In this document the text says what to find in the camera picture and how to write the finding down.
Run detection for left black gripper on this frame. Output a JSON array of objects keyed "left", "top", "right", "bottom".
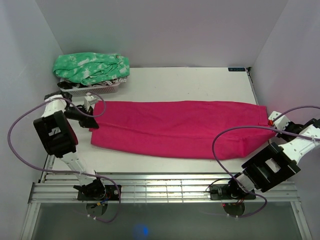
[{"left": 63, "top": 104, "right": 99, "bottom": 129}]

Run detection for pink trousers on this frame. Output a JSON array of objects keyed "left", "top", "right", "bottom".
[{"left": 91, "top": 101, "right": 275, "bottom": 160}]

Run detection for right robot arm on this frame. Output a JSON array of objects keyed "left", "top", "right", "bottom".
[{"left": 224, "top": 118, "right": 320, "bottom": 199}]

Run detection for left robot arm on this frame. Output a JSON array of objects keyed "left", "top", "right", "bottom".
[{"left": 33, "top": 91, "right": 107, "bottom": 201}]

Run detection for white plastic basket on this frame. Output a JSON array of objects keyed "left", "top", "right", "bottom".
[{"left": 60, "top": 82, "right": 121, "bottom": 97}]

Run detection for black white clothes in basket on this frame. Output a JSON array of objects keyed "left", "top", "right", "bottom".
[{"left": 57, "top": 77, "right": 128, "bottom": 90}]

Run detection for green white patterned garment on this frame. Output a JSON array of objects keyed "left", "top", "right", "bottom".
[{"left": 52, "top": 52, "right": 130, "bottom": 86}]

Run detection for blue table label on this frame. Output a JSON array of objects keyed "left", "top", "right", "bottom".
[{"left": 228, "top": 67, "right": 246, "bottom": 72}]

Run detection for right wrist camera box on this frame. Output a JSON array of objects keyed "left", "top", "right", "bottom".
[{"left": 268, "top": 111, "right": 291, "bottom": 131}]

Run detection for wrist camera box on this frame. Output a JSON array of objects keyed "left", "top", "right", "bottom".
[
  {"left": 83, "top": 92, "right": 98, "bottom": 112},
  {"left": 268, "top": 111, "right": 291, "bottom": 131}
]

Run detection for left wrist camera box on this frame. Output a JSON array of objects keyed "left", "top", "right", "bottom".
[{"left": 83, "top": 92, "right": 98, "bottom": 112}]

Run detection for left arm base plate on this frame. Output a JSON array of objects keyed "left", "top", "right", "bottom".
[{"left": 76, "top": 184, "right": 122, "bottom": 202}]

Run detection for aluminium front rail frame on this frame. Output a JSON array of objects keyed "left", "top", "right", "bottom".
[{"left": 19, "top": 96, "right": 313, "bottom": 240}]

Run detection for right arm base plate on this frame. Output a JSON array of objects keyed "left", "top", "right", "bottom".
[{"left": 205, "top": 184, "right": 256, "bottom": 201}]

